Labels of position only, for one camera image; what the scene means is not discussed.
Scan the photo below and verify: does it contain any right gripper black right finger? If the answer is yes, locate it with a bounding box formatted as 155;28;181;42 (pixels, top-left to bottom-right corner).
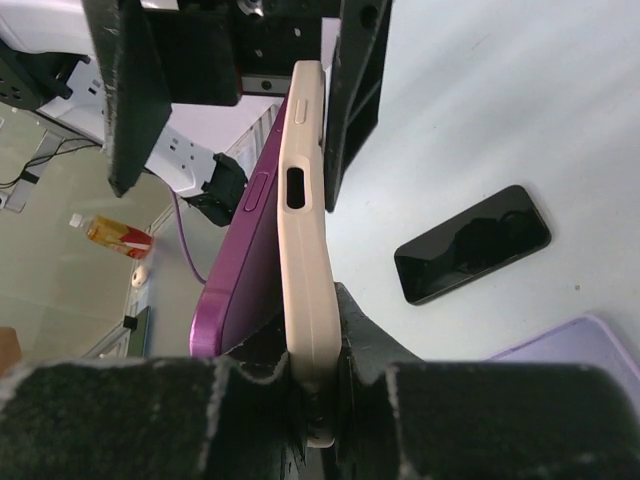
328;285;639;479

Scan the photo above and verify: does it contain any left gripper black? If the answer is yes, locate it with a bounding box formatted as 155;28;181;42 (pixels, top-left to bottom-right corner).
82;0;393;212

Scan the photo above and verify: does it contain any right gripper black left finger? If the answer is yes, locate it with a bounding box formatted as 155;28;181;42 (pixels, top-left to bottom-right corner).
1;317;307;479

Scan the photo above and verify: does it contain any beige silicone phone case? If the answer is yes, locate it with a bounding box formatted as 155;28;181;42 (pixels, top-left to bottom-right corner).
277;60;342;448

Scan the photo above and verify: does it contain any lilac silicone phone case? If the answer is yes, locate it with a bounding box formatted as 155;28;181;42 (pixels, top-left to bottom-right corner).
490;315;639;381

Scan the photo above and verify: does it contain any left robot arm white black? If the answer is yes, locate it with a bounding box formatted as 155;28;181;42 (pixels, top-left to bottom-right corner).
1;1;392;226

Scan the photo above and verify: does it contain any red yellow drink bottle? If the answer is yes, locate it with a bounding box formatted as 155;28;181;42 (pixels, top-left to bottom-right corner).
69;213;154;260

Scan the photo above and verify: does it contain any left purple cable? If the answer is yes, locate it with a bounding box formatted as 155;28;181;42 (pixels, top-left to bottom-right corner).
169;187;211;286

